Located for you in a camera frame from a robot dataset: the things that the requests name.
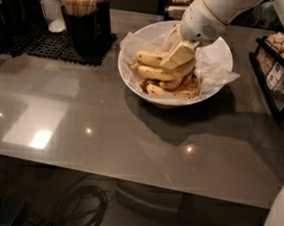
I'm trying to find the small bottom left banana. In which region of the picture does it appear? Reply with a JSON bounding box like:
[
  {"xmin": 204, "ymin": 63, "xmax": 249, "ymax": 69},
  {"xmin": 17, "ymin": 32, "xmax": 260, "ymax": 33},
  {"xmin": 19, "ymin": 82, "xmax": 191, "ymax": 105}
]
[{"xmin": 146, "ymin": 84, "xmax": 165, "ymax": 96}]

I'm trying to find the white lidded cup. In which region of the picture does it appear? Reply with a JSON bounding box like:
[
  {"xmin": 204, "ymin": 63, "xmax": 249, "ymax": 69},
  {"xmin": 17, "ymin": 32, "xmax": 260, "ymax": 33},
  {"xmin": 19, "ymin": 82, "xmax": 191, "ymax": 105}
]
[{"xmin": 40, "ymin": 0, "xmax": 67, "ymax": 33}]

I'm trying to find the dark bottle with gold cap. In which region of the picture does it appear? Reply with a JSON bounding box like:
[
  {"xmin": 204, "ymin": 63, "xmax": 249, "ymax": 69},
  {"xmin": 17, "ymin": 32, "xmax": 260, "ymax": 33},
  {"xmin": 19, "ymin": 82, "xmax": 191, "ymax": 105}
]
[{"xmin": 96, "ymin": 0, "xmax": 112, "ymax": 44}]

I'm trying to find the small middle lower banana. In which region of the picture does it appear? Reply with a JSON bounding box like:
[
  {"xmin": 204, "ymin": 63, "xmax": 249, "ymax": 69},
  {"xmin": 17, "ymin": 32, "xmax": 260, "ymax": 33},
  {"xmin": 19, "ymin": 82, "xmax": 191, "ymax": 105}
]
[{"xmin": 158, "ymin": 77, "xmax": 183, "ymax": 92}]

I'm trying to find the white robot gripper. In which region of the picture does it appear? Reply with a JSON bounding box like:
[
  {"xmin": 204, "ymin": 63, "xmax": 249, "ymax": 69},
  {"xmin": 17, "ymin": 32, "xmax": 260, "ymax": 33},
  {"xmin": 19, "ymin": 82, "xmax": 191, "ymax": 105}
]
[{"xmin": 160, "ymin": 0, "xmax": 226, "ymax": 70}]

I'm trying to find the black rubber grid mat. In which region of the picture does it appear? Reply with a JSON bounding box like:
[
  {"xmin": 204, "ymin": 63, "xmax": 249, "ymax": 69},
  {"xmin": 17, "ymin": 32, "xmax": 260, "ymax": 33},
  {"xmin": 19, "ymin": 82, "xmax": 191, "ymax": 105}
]
[{"xmin": 6, "ymin": 23, "xmax": 117, "ymax": 67}]

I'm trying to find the white paper bowl liner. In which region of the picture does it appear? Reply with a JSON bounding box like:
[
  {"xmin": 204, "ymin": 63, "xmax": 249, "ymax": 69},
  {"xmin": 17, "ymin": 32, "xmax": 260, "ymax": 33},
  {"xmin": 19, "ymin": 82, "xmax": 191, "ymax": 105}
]
[{"xmin": 118, "ymin": 25, "xmax": 239, "ymax": 108}]

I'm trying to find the white ceramic bowl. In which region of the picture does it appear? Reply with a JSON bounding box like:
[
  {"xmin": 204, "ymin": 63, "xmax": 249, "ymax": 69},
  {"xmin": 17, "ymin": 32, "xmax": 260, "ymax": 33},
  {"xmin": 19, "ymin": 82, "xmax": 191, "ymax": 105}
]
[{"xmin": 118, "ymin": 21, "xmax": 236, "ymax": 108}]

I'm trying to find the black condiment packet rack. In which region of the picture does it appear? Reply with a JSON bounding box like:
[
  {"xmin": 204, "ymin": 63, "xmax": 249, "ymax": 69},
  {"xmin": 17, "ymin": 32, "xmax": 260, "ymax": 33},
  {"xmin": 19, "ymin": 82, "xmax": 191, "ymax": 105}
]
[{"xmin": 249, "ymin": 32, "xmax": 284, "ymax": 122}]

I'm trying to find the small banana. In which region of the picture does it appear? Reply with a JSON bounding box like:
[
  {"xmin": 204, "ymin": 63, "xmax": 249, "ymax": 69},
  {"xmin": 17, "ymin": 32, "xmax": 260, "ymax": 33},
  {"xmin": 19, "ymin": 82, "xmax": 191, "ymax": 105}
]
[
  {"xmin": 158, "ymin": 77, "xmax": 183, "ymax": 92},
  {"xmin": 146, "ymin": 84, "xmax": 165, "ymax": 96}
]

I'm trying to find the brown napkin dispenser stack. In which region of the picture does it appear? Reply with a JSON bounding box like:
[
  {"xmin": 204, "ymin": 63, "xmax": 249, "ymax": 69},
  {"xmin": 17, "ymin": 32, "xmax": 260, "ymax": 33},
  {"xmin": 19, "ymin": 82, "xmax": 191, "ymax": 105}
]
[{"xmin": 164, "ymin": 0, "xmax": 193, "ymax": 21}]

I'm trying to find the spotted bottom right banana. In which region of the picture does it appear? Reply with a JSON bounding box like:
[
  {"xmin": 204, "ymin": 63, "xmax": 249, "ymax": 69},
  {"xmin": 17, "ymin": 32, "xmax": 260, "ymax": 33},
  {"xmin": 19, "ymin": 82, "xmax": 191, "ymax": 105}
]
[{"xmin": 172, "ymin": 75, "xmax": 201, "ymax": 98}]

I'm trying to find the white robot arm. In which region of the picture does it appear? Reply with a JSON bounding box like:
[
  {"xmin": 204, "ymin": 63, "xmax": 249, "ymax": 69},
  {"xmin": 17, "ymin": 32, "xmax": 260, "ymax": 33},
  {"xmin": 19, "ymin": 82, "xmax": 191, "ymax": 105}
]
[{"xmin": 161, "ymin": 0, "xmax": 284, "ymax": 226}]

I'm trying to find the black cup with white cutlery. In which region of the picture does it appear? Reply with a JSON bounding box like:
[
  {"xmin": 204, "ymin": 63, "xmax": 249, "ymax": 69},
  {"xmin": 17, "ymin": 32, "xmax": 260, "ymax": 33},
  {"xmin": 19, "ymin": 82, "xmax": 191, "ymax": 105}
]
[{"xmin": 0, "ymin": 0, "xmax": 28, "ymax": 50}]

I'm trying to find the black coiled floor cable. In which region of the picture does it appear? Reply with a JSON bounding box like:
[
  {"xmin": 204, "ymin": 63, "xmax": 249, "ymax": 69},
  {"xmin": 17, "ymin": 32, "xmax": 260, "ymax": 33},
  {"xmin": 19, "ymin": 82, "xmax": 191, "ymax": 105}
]
[{"xmin": 24, "ymin": 169, "xmax": 116, "ymax": 226}]

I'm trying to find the black cup of stirrers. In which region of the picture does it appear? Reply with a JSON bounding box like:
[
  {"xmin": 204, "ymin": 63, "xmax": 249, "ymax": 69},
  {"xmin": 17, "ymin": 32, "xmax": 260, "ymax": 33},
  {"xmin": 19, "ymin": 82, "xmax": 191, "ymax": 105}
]
[{"xmin": 61, "ymin": 0, "xmax": 98, "ymax": 56}]

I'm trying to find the middle large yellow banana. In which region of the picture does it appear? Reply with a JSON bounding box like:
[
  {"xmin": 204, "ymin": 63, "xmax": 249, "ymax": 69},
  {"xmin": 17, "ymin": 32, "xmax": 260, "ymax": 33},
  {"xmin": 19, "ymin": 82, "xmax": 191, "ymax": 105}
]
[{"xmin": 129, "ymin": 59, "xmax": 196, "ymax": 81}]

